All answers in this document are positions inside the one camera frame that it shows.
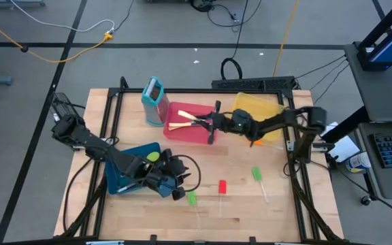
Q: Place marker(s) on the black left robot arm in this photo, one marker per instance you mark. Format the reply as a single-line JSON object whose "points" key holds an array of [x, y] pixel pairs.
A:
{"points": [[94, 146]]}

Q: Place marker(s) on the black aluminium table frame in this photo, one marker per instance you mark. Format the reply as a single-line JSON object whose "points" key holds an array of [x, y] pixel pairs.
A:
{"points": [[199, 90]]}

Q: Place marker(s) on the grey computer cart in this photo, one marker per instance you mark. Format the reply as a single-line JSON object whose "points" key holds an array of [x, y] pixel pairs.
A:
{"points": [[383, 92]]}

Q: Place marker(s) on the black caster wheel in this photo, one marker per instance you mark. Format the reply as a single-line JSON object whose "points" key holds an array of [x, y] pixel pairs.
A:
{"points": [[366, 200]]}

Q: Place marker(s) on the black mesh power supply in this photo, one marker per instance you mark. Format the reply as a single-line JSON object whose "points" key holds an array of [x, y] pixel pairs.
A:
{"points": [[61, 103]]}

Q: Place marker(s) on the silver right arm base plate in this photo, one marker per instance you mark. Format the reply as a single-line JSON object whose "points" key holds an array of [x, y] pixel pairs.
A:
{"points": [[292, 145]]}

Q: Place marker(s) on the white paper sheet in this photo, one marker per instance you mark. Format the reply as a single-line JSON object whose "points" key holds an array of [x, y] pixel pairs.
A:
{"points": [[345, 149]]}

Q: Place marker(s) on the red plastic bin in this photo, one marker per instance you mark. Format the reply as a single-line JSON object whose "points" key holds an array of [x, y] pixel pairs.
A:
{"points": [[185, 136]]}

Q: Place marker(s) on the yellow plastic bin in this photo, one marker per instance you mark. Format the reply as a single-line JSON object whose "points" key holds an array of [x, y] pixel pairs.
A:
{"points": [[260, 105]]}

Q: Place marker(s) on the teal metal box grater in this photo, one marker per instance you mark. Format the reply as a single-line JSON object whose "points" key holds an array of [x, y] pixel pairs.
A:
{"points": [[155, 109]]}

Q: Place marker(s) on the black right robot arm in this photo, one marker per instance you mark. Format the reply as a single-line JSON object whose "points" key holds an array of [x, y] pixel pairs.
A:
{"points": [[277, 122]]}

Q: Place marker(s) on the long black power box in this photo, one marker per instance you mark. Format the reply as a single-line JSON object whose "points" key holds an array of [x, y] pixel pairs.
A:
{"points": [[250, 83]]}

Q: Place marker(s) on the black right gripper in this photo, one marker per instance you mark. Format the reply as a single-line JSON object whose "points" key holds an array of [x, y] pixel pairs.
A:
{"points": [[225, 123]]}

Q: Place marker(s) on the blue plastic bin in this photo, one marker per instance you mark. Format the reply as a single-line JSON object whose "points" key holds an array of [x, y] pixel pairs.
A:
{"points": [[114, 177]]}

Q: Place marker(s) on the white labelled can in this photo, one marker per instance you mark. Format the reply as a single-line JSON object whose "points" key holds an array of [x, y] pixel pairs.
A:
{"points": [[357, 162]]}

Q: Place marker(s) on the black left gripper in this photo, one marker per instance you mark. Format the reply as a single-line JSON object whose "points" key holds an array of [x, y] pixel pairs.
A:
{"points": [[168, 170]]}

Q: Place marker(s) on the green plastic spoon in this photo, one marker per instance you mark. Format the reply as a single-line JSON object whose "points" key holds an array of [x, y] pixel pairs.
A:
{"points": [[153, 157]]}

